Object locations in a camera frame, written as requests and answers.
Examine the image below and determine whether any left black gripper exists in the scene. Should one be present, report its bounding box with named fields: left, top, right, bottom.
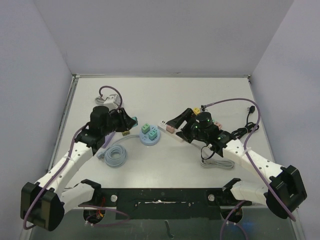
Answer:
left=102, top=108, right=136, bottom=136

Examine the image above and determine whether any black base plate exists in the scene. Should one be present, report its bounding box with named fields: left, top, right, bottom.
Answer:
left=86, top=188, right=240, bottom=220

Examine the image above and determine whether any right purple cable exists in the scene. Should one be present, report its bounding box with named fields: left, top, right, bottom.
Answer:
left=201, top=97, right=297, bottom=240

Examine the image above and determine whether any pink plug adapter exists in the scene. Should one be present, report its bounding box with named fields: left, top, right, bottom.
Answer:
left=166, top=125, right=176, bottom=134
left=214, top=121, right=222, bottom=130

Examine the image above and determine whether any green power strip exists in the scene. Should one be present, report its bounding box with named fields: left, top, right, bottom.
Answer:
left=218, top=129, right=233, bottom=138

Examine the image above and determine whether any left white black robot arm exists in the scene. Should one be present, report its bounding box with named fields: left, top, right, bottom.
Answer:
left=20, top=106, right=138, bottom=231

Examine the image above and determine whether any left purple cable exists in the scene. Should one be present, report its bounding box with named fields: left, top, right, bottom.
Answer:
left=22, top=85, right=131, bottom=230

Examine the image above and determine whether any teal plug adapter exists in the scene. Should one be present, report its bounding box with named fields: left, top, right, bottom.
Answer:
left=132, top=116, right=139, bottom=128
left=148, top=129, right=158, bottom=141

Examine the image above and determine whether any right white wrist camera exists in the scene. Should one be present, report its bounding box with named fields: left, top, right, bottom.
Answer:
left=200, top=105, right=208, bottom=112

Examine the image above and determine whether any purple power strip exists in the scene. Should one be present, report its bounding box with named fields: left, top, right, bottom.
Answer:
left=101, top=132, right=115, bottom=149

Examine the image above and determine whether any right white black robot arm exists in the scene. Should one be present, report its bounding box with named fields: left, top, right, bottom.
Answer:
left=166, top=108, right=307, bottom=219

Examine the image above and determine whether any white power strip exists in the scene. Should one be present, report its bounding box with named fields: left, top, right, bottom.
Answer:
left=157, top=120, right=184, bottom=143

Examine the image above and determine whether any purple cable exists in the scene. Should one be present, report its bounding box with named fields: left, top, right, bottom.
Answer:
left=22, top=85, right=131, bottom=230
left=201, top=97, right=297, bottom=240

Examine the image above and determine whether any yellow plug adapter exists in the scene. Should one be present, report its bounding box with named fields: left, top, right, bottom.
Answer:
left=193, top=107, right=201, bottom=115
left=121, top=130, right=130, bottom=136

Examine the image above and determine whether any white bundled cable right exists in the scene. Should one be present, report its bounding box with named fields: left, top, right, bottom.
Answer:
left=199, top=159, right=236, bottom=170

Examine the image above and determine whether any round blue power strip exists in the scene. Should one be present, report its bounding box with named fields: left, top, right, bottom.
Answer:
left=139, top=123, right=161, bottom=146

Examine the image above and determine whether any coiled blue power cable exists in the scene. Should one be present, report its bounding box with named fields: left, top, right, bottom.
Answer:
left=96, top=134, right=141, bottom=170

